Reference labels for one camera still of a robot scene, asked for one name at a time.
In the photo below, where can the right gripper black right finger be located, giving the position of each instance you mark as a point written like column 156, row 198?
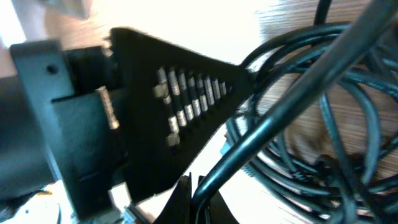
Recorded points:
column 216, row 211

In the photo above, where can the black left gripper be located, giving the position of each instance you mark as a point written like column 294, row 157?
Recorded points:
column 82, row 150

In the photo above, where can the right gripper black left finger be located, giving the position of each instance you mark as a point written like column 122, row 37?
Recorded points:
column 177, row 208

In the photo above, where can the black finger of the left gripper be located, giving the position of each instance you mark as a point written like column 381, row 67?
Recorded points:
column 171, row 102

